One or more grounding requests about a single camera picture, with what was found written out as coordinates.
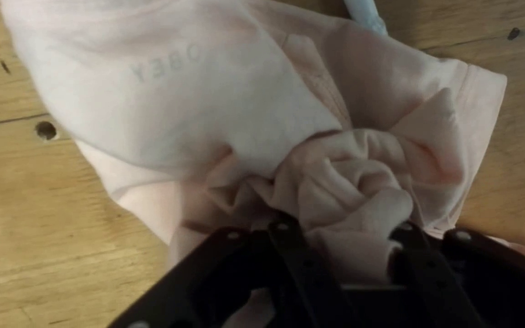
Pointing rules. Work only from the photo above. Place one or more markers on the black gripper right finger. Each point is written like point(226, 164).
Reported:
point(474, 284)

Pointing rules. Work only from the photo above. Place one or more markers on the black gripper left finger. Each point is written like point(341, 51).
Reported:
point(226, 284)

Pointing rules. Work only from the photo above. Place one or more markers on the peach cloth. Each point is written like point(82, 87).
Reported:
point(245, 109)

